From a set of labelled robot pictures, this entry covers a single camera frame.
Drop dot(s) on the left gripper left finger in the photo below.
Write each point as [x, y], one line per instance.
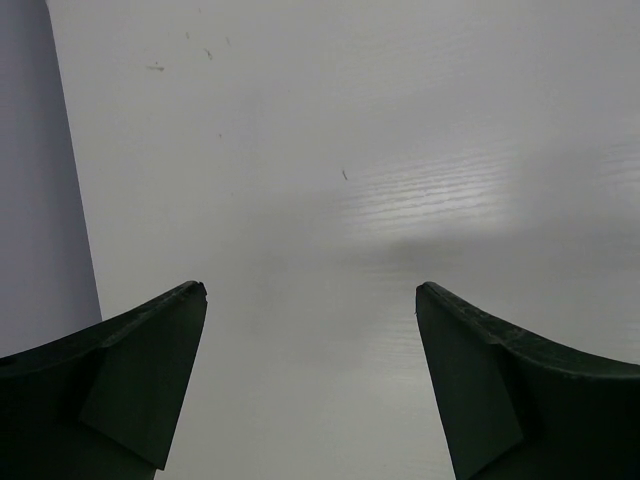
[103, 402]

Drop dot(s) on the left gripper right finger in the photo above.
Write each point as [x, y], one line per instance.
[515, 405]

